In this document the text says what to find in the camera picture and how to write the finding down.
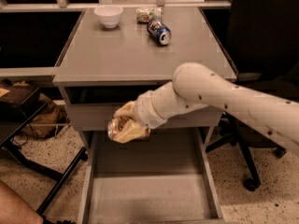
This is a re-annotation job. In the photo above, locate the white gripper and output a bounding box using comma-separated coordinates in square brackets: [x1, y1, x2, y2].
[112, 91, 166, 144]

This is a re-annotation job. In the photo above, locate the crushed orange can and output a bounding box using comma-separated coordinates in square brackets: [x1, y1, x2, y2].
[107, 117, 131, 140]

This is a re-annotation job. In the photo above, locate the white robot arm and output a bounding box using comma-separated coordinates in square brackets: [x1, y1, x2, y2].
[107, 63, 299, 154]

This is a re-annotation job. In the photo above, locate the closed grey top drawer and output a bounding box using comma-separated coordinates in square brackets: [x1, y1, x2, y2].
[66, 103, 222, 131]

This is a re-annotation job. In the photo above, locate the grey drawer cabinet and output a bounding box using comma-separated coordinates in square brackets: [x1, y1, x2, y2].
[51, 6, 238, 224]

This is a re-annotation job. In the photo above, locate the open grey middle drawer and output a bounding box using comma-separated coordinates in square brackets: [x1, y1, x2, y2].
[78, 128, 224, 224]

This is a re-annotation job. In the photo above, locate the blue soda can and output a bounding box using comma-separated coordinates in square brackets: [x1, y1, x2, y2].
[147, 19, 171, 46]

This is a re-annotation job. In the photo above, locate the brown bag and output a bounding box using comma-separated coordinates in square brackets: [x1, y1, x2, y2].
[11, 82, 66, 138]

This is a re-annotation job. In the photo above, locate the white bowl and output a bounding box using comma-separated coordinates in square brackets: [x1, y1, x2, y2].
[94, 5, 123, 28]

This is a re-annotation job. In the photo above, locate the person's bare knee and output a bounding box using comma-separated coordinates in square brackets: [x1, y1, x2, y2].
[0, 181, 44, 224]

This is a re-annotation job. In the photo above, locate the black office chair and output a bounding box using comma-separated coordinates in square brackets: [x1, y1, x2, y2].
[205, 0, 299, 192]

